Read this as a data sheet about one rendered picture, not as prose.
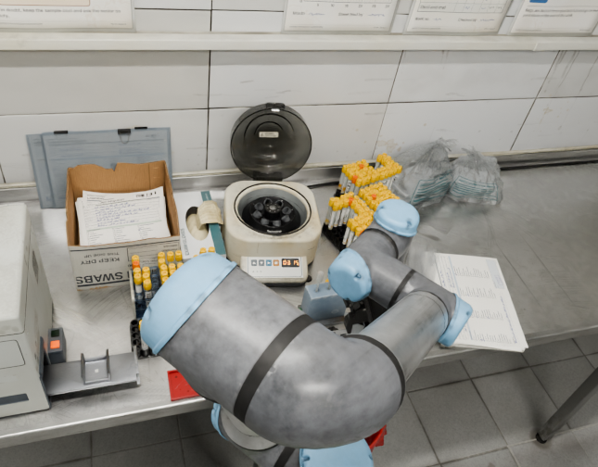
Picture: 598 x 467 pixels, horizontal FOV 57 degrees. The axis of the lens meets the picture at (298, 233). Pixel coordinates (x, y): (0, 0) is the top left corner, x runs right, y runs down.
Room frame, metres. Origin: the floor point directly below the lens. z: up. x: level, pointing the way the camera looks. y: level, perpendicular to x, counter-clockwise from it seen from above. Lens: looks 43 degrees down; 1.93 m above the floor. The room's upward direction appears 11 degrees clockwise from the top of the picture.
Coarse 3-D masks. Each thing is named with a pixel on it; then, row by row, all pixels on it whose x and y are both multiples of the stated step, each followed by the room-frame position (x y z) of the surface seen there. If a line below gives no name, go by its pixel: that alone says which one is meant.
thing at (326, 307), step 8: (312, 288) 0.84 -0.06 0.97; (320, 288) 0.84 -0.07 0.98; (304, 296) 0.83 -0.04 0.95; (312, 296) 0.81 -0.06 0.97; (320, 296) 0.82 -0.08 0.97; (328, 296) 0.82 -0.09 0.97; (336, 296) 0.83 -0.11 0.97; (304, 304) 0.83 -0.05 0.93; (312, 304) 0.81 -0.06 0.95; (320, 304) 0.82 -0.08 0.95; (328, 304) 0.83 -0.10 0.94; (336, 304) 0.84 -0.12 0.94; (344, 304) 0.85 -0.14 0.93; (312, 312) 0.81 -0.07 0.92; (320, 312) 0.82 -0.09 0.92; (328, 312) 0.83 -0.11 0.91; (336, 312) 0.84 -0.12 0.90; (344, 312) 0.85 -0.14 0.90; (320, 320) 0.82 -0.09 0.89; (328, 320) 0.83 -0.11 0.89; (336, 320) 0.83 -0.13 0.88
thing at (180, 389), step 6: (168, 372) 0.61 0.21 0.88; (174, 372) 0.62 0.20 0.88; (168, 378) 0.60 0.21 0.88; (174, 378) 0.60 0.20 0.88; (180, 378) 0.61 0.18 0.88; (174, 384) 0.59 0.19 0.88; (180, 384) 0.59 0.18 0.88; (186, 384) 0.60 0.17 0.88; (174, 390) 0.58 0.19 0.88; (180, 390) 0.58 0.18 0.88; (186, 390) 0.58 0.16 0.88; (192, 390) 0.58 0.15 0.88; (174, 396) 0.56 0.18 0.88; (180, 396) 0.57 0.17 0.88; (186, 396) 0.57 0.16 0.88; (192, 396) 0.57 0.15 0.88; (198, 396) 0.57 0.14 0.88
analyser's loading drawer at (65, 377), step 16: (128, 352) 0.62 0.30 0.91; (48, 368) 0.55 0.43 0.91; (64, 368) 0.56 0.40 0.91; (80, 368) 0.56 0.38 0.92; (96, 368) 0.57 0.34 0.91; (112, 368) 0.58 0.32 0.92; (128, 368) 0.58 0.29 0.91; (48, 384) 0.52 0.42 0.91; (64, 384) 0.52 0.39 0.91; (80, 384) 0.53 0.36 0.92; (96, 384) 0.54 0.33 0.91; (112, 384) 0.54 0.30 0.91
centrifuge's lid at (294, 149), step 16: (256, 112) 1.20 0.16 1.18; (272, 112) 1.26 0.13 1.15; (288, 112) 1.26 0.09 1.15; (240, 128) 1.23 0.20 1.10; (256, 128) 1.25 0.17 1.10; (272, 128) 1.27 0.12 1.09; (288, 128) 1.27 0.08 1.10; (304, 128) 1.26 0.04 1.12; (240, 144) 1.22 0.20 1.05; (256, 144) 1.24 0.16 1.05; (272, 144) 1.26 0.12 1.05; (288, 144) 1.27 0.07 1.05; (304, 144) 1.26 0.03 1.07; (240, 160) 1.20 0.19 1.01; (256, 160) 1.23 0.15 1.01; (272, 160) 1.24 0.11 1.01; (288, 160) 1.25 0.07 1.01; (304, 160) 1.22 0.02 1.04; (256, 176) 1.18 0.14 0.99; (272, 176) 1.19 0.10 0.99; (288, 176) 1.20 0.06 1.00
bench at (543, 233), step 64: (0, 192) 1.01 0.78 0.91; (320, 192) 1.31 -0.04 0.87; (512, 192) 1.50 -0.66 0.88; (576, 192) 1.57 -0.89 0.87; (64, 256) 0.87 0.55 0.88; (320, 256) 1.04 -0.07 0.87; (512, 256) 1.19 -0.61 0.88; (576, 256) 1.25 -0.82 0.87; (64, 320) 0.69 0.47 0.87; (128, 320) 0.72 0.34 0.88; (576, 320) 0.99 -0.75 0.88; (128, 384) 0.57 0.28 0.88
